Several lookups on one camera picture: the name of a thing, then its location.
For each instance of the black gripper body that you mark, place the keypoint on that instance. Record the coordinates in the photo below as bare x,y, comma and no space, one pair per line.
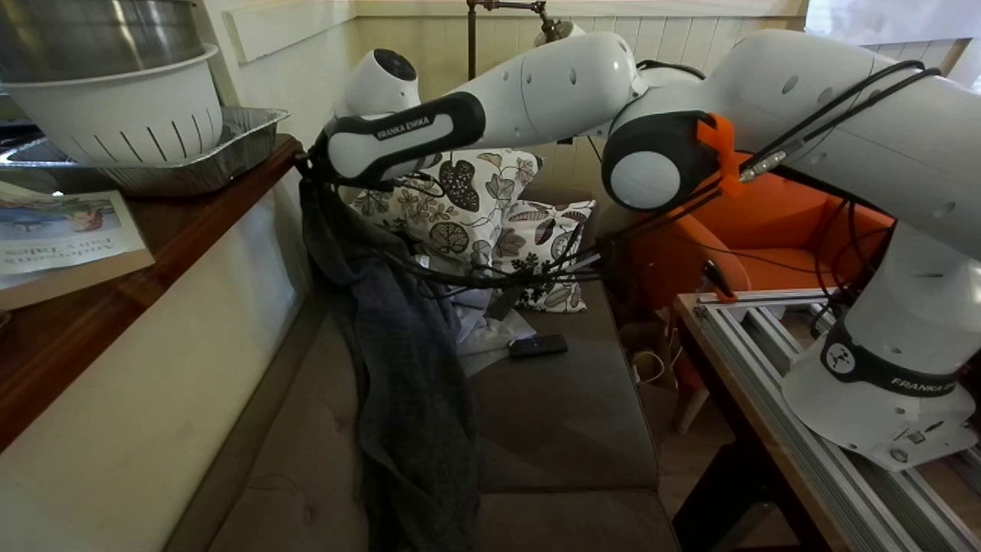
310,177

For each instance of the dark grey blanket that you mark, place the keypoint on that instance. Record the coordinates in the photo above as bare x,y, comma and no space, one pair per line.
416,410

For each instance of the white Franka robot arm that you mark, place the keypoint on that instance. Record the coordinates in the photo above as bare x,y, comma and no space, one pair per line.
878,134

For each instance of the metal baking tray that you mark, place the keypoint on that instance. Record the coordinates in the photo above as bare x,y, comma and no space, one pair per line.
218,153

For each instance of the large floral patterned pillow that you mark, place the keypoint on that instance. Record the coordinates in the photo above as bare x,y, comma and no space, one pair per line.
460,203

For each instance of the white plastic colander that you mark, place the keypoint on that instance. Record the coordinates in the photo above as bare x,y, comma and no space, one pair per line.
125,116

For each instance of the brass floor lamp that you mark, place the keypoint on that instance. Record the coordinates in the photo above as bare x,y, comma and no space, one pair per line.
473,36

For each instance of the pale blue white cloth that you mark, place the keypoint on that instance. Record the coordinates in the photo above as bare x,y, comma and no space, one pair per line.
491,322

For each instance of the picture cover book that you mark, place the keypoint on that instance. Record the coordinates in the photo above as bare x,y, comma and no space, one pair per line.
62,239

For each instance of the stainless steel bowl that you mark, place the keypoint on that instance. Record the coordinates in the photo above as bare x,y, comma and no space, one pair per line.
94,32

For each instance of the black remote control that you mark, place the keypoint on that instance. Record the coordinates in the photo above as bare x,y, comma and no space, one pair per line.
537,344

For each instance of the grey tufted sofa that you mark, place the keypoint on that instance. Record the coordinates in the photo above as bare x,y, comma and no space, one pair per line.
584,430

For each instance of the orange armchair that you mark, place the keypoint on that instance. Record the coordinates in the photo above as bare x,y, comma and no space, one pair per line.
799,239

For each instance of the white curtain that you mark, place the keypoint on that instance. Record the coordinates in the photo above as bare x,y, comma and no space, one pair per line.
901,18

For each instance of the wooden wall shelf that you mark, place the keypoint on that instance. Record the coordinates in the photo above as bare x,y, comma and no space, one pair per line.
62,357

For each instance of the aluminium frame robot table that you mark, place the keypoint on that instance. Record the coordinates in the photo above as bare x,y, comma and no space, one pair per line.
799,449

